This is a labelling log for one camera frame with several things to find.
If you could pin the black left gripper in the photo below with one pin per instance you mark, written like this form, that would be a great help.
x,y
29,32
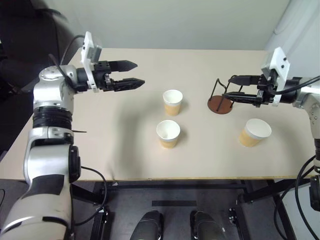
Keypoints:
x,y
102,77

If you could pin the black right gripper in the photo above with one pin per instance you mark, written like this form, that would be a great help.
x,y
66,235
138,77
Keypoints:
x,y
265,97

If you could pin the white and tan paper cup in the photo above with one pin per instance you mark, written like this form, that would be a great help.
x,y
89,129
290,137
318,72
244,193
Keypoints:
x,y
250,138
173,105
168,140

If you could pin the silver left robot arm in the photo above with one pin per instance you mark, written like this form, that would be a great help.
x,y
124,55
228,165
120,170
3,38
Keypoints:
x,y
50,100

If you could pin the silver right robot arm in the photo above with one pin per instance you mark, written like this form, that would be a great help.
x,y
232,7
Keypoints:
x,y
310,105

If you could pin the black office chair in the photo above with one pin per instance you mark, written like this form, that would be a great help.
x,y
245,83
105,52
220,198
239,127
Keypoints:
x,y
25,37

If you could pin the black floor tape strip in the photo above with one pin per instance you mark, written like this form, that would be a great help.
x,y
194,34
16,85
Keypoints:
x,y
175,203

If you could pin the dark rounded glossy shape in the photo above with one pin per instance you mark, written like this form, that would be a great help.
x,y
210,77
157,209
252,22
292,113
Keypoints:
x,y
147,226
206,226

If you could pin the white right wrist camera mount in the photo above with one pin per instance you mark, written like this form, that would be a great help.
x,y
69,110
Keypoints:
x,y
280,62

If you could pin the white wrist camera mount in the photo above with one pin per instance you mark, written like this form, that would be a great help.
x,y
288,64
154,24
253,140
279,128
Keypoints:
x,y
87,50
280,62

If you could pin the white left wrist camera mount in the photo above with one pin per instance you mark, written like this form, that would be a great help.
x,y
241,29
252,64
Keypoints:
x,y
87,50

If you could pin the white wall conduit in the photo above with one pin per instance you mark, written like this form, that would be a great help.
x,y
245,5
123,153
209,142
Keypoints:
x,y
287,17

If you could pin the black metal table frame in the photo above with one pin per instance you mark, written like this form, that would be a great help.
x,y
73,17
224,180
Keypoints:
x,y
175,186

